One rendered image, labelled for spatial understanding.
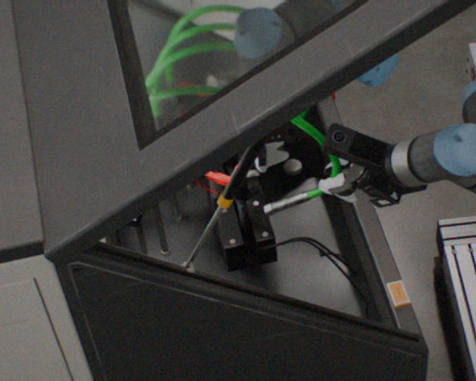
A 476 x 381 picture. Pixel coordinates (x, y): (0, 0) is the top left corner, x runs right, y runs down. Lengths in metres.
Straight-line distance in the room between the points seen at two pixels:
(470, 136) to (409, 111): 2.04
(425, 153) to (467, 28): 2.32
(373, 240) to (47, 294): 0.76
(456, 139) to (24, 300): 0.67
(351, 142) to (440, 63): 2.09
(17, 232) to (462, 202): 2.10
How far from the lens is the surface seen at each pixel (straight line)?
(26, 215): 1.62
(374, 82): 1.83
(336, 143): 1.80
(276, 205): 2.02
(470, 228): 3.16
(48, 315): 1.76
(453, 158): 1.68
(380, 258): 2.19
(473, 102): 1.85
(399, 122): 3.70
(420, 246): 3.39
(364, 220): 2.25
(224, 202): 1.63
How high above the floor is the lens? 2.74
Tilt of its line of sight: 51 degrees down
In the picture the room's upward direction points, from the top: 7 degrees counter-clockwise
